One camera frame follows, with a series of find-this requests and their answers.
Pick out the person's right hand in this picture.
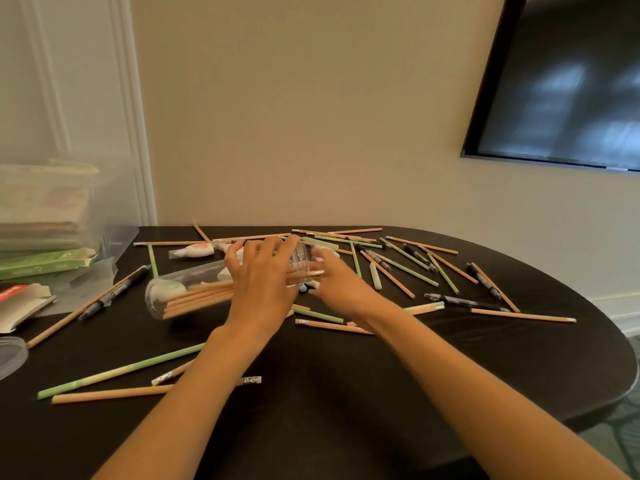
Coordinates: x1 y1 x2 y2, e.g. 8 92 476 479
309 246 397 331

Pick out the person's left hand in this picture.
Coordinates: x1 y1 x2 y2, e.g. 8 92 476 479
222 234 303 341

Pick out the person's left forearm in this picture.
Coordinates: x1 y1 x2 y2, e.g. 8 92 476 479
92 324 281 480

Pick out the black wall television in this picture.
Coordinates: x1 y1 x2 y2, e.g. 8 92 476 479
459 0 640 173

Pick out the cluster of pencils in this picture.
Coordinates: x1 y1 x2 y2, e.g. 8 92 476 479
289 227 480 325

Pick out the clear tube of green pens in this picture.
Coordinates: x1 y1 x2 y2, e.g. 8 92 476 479
145 242 326 321

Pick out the black gold pen box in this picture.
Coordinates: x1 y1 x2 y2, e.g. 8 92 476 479
0 283 57 335

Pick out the white pink correction tape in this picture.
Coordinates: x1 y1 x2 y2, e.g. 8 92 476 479
212 239 246 263
168 243 216 261

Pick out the clear plastic storage bin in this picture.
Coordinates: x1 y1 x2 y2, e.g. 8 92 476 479
0 159 141 261

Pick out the round clear plastic lid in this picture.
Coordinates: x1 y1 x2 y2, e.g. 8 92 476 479
0 336 29 381

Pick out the green pencil box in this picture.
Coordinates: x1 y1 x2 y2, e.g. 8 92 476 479
0 247 99 281

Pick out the person's right forearm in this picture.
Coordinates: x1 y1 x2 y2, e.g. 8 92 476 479
367 304 631 480

